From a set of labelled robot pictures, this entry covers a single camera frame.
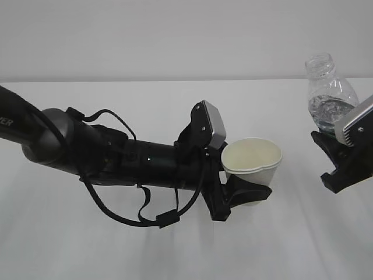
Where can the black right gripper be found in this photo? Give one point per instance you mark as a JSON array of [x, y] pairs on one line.
[[353, 164]]

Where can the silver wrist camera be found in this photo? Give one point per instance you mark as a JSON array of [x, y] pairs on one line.
[[355, 128], [206, 128]]

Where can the clear water bottle green label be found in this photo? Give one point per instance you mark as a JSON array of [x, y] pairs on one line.
[[330, 96]]

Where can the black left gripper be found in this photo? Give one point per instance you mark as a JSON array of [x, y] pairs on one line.
[[219, 198]]

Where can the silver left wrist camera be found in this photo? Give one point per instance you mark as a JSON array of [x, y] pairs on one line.
[[206, 128]]

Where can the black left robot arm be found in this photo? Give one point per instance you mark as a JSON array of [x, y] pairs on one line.
[[101, 156]]

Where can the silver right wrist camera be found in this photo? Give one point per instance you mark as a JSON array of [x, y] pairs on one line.
[[355, 128]]

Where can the white paper cup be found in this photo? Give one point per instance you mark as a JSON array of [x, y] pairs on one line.
[[252, 159]]

